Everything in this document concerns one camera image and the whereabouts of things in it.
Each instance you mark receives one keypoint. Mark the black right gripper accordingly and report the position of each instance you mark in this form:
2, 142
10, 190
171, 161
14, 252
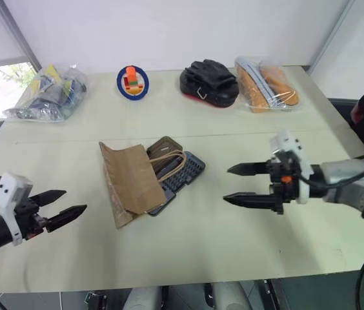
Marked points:
279, 172

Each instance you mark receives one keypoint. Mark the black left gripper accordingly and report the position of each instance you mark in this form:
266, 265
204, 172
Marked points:
27, 217

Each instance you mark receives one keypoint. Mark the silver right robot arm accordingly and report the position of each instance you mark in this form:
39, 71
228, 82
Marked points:
346, 181

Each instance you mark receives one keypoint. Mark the brown paper bag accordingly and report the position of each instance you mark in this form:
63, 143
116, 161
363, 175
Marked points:
130, 181

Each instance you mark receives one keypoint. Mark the black and red pad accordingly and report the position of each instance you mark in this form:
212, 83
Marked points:
217, 97

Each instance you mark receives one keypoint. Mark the clear bag of orange insoles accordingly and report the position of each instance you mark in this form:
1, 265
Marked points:
266, 87

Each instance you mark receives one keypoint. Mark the clear bag of blue items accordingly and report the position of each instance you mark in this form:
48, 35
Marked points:
48, 95

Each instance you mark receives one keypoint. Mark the grey rounded shape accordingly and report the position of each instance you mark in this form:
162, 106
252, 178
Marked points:
145, 298
232, 295

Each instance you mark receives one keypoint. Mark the black gloves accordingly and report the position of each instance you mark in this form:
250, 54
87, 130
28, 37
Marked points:
211, 73

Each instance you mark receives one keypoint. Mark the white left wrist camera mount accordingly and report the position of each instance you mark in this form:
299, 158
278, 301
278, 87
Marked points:
7, 190

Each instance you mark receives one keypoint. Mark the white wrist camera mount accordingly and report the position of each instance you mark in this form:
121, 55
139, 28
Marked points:
290, 142
7, 190

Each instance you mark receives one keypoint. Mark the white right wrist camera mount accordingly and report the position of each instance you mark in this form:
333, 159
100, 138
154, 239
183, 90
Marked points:
290, 142

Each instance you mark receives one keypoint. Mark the grey wall frame post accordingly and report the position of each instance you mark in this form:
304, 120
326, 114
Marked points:
332, 35

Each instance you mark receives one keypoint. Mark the grey window frame post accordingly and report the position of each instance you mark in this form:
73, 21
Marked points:
19, 35

